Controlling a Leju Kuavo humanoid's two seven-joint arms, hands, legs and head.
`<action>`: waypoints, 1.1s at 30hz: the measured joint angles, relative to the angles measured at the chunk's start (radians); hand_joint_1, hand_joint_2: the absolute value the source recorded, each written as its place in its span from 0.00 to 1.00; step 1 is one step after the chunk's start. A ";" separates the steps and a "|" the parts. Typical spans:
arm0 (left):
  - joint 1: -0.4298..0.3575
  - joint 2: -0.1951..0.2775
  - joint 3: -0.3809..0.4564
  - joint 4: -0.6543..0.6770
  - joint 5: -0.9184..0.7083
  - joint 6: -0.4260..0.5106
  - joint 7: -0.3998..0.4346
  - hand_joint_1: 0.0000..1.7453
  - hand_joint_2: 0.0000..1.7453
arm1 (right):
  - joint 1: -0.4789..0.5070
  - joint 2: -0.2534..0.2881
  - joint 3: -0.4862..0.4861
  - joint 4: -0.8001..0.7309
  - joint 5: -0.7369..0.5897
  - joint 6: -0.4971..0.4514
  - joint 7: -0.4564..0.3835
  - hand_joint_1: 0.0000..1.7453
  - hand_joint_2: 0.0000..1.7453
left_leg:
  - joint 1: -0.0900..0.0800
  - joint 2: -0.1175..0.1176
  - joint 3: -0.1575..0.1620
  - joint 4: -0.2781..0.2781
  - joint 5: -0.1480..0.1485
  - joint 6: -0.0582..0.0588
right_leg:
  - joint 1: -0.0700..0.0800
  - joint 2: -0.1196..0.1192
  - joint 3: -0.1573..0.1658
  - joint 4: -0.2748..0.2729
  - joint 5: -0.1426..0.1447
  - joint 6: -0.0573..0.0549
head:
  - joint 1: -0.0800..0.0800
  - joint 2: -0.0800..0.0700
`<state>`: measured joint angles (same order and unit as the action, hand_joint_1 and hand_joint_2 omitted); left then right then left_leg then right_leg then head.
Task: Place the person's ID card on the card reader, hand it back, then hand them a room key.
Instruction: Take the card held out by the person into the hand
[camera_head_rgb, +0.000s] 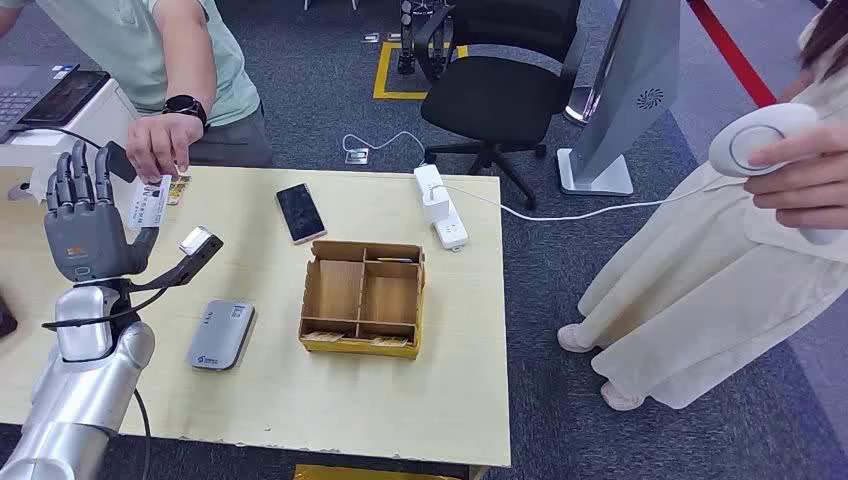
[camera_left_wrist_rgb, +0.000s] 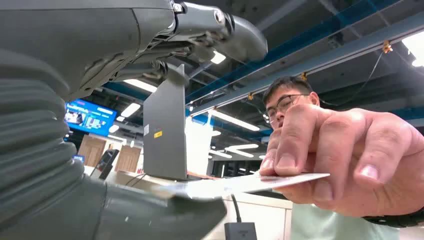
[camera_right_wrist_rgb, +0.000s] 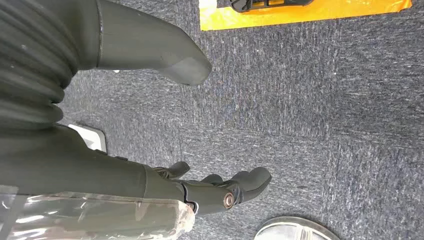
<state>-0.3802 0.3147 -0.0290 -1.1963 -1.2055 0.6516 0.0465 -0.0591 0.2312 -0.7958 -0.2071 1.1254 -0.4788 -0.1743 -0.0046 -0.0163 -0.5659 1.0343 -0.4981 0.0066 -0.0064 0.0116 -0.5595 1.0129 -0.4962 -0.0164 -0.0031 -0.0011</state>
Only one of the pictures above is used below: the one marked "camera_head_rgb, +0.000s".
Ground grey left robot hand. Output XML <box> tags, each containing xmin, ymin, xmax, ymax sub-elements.
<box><xmin>42</xmin><ymin>140</ymin><xmax>161</xmax><ymax>285</ymax></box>

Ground person's left hand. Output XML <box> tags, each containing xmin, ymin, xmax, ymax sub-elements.
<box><xmin>125</xmin><ymin>113</ymin><xmax>205</xmax><ymax>185</ymax></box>

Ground person's right hand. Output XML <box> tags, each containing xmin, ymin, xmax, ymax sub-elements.
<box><xmin>743</xmin><ymin>122</ymin><xmax>848</xmax><ymax>231</ymax></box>

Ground white ID card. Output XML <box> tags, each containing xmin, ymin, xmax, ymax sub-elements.
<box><xmin>127</xmin><ymin>174</ymin><xmax>173</xmax><ymax>231</ymax></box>

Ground white handheld controller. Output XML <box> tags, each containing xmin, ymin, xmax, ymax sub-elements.
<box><xmin>708</xmin><ymin>102</ymin><xmax>848</xmax><ymax>246</ymax></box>

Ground grey card reader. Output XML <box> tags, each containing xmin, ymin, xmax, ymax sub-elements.
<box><xmin>185</xmin><ymin>299</ymin><xmax>256</xmax><ymax>371</ymax></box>

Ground wooden compartment box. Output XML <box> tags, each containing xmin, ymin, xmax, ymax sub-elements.
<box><xmin>297</xmin><ymin>239</ymin><xmax>426</xmax><ymax>360</ymax></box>

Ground person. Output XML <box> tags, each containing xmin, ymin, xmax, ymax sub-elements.
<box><xmin>0</xmin><ymin>0</ymin><xmax>274</xmax><ymax>185</ymax></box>
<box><xmin>556</xmin><ymin>0</ymin><xmax>848</xmax><ymax>413</ymax></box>

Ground black power adapter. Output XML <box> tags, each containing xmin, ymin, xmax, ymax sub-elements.
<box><xmin>104</xmin><ymin>140</ymin><xmax>138</xmax><ymax>185</ymax></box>

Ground black wristwatch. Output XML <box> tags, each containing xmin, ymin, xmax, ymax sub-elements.
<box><xmin>162</xmin><ymin>94</ymin><xmax>209</xmax><ymax>127</ymax></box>

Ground white desktop riser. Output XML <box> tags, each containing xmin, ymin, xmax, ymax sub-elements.
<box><xmin>0</xmin><ymin>78</ymin><xmax>142</xmax><ymax>172</ymax></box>

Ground black object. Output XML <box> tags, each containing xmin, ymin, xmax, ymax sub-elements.
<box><xmin>0</xmin><ymin>294</ymin><xmax>19</xmax><ymax>340</ymax></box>

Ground dark laptop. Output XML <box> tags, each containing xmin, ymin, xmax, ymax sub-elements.
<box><xmin>0</xmin><ymin>64</ymin><xmax>81</xmax><ymax>144</ymax></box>

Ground black smartphone pink edge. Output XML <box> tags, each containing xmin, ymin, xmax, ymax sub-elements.
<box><xmin>275</xmin><ymin>183</ymin><xmax>328</xmax><ymax>246</ymax></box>

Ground grey kiosk screen stand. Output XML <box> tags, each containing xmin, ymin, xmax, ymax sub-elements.
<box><xmin>556</xmin><ymin>0</ymin><xmax>682</xmax><ymax>197</ymax></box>

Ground black metal robot legs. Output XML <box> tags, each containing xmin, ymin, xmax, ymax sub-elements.
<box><xmin>396</xmin><ymin>0</ymin><xmax>458</xmax><ymax>76</ymax></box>

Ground pale pink shoe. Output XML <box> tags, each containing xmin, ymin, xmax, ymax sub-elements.
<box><xmin>599</xmin><ymin>382</ymin><xmax>644</xmax><ymax>413</ymax></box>
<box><xmin>556</xmin><ymin>323</ymin><xmax>598</xmax><ymax>354</ymax></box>

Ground white charger plug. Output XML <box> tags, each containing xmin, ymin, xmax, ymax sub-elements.
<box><xmin>421</xmin><ymin>185</ymin><xmax>452</xmax><ymax>225</ymax></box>

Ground white power strip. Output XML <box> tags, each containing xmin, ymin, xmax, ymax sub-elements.
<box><xmin>413</xmin><ymin>164</ymin><xmax>470</xmax><ymax>253</ymax></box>

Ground black office chair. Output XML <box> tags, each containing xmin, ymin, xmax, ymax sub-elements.
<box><xmin>413</xmin><ymin>0</ymin><xmax>591</xmax><ymax>212</ymax></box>

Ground yellow floor mat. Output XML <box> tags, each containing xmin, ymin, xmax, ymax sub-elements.
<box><xmin>293</xmin><ymin>464</ymin><xmax>465</xmax><ymax>480</ymax></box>

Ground black adapter cable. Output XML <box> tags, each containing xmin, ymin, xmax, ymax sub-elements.
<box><xmin>16</xmin><ymin>125</ymin><xmax>109</xmax><ymax>154</ymax></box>

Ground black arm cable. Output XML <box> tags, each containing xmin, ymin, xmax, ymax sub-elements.
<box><xmin>41</xmin><ymin>286</ymin><xmax>168</xmax><ymax>480</ymax></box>

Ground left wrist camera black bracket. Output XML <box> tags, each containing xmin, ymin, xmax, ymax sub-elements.
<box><xmin>129</xmin><ymin>225</ymin><xmax>225</xmax><ymax>294</ymax></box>

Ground white floor cable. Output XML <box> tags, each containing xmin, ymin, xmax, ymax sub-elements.
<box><xmin>341</xmin><ymin>130</ymin><xmax>429</xmax><ymax>164</ymax></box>

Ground white charger cable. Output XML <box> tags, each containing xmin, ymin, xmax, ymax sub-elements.
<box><xmin>430</xmin><ymin>173</ymin><xmax>753</xmax><ymax>223</ymax></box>

